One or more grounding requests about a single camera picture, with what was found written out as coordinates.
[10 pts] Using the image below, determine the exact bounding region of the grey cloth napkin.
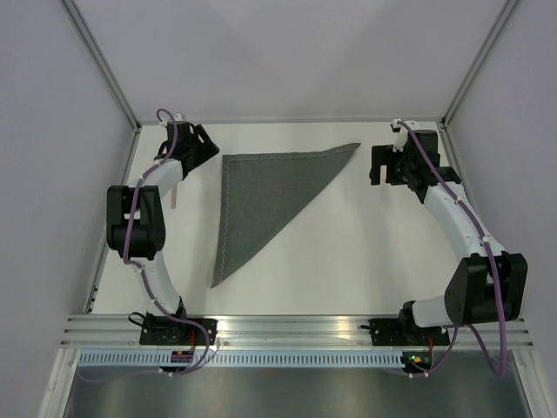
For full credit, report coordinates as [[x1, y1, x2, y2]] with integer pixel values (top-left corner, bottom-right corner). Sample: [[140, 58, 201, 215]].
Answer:
[[211, 143, 360, 287]]

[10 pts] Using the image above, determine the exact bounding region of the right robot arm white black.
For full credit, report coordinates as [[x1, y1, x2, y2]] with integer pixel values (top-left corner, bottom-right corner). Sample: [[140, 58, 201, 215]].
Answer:
[[369, 119, 528, 344]]

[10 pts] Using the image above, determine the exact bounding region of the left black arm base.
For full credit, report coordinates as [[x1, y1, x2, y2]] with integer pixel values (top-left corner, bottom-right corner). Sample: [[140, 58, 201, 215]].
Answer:
[[139, 316, 218, 347]]

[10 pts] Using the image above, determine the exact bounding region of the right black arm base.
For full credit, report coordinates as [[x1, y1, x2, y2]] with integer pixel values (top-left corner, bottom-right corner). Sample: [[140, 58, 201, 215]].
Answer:
[[359, 319, 450, 347]]

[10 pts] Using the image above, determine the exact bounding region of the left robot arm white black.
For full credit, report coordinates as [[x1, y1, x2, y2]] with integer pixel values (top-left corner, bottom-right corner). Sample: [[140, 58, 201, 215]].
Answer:
[[105, 121, 219, 345]]

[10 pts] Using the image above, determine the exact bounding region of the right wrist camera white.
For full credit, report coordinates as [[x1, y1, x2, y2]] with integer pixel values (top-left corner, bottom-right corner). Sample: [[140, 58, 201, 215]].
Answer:
[[390, 118, 420, 152]]

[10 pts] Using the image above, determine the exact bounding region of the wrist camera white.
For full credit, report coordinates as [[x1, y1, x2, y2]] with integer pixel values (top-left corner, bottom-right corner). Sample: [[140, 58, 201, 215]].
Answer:
[[390, 118, 420, 152], [158, 112, 184, 127]]

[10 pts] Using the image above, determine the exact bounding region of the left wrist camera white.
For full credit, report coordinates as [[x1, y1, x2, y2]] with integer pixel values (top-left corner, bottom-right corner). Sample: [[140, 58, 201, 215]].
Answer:
[[158, 112, 184, 127]]

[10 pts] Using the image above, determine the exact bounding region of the left aluminium frame post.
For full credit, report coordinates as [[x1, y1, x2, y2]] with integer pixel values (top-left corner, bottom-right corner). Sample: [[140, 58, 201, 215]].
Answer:
[[59, 0, 141, 133]]

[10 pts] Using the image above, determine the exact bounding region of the aluminium frame post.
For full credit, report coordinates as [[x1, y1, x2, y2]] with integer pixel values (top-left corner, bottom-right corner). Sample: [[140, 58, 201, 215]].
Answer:
[[59, 0, 141, 133], [440, 0, 521, 130]]

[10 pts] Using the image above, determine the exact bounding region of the right aluminium frame post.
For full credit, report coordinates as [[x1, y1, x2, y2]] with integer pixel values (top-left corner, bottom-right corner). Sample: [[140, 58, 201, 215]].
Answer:
[[440, 0, 521, 130]]

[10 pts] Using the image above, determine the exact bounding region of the aluminium front rail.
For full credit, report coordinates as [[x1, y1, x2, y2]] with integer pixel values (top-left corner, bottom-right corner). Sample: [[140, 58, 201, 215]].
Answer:
[[60, 315, 534, 349]]

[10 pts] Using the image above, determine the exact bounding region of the white slotted cable duct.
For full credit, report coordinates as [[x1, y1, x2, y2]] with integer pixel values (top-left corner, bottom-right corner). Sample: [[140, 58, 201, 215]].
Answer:
[[78, 349, 404, 368]]

